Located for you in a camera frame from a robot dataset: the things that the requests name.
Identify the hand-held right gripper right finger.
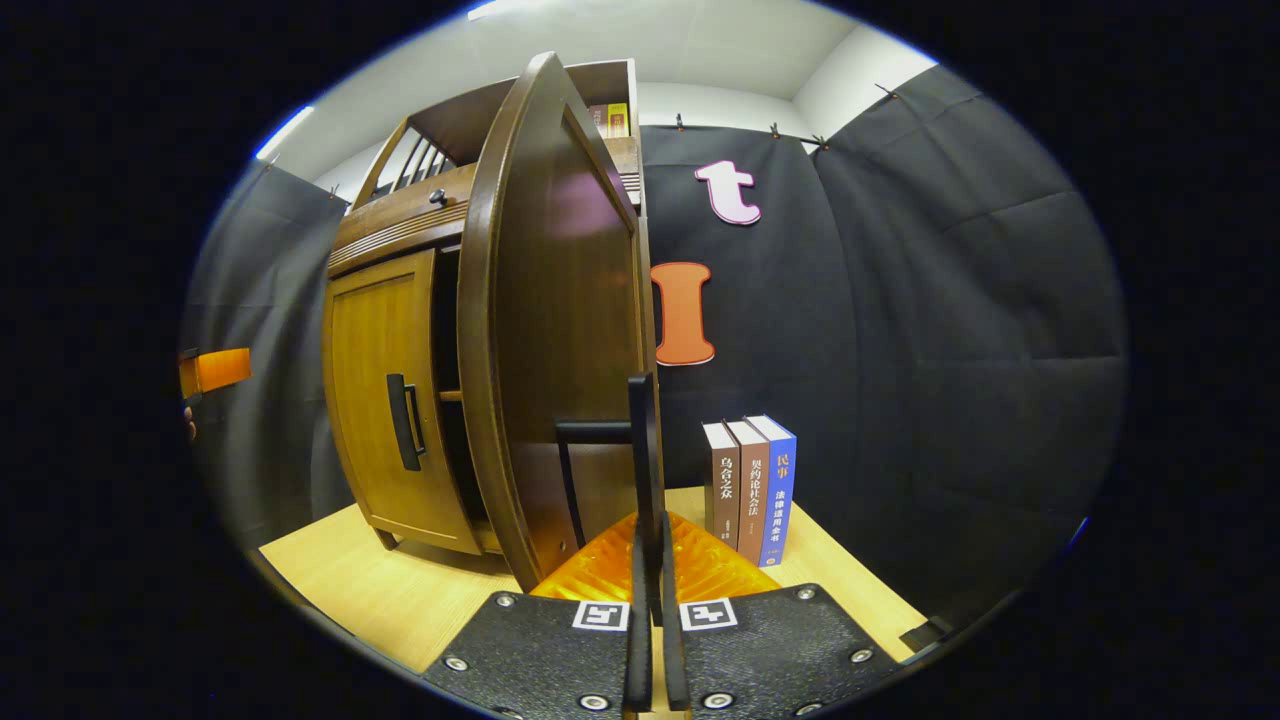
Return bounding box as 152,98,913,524
648,372,906,720

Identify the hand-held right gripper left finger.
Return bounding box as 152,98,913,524
420,372,656,720

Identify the wooden cabinet door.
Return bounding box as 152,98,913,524
457,52,666,593
322,248,483,556

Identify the wooden double-door shoe cabinet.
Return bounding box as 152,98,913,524
322,58,661,556

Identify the wooden cabinet drawer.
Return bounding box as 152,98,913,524
328,160,473,263

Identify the dark brown book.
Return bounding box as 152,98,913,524
702,421,742,549

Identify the reddish brown book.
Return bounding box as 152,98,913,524
726,418,771,566

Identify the blue book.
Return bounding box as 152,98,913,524
746,414,798,569

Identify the black backdrop cloth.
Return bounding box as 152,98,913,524
180,65,1131,641

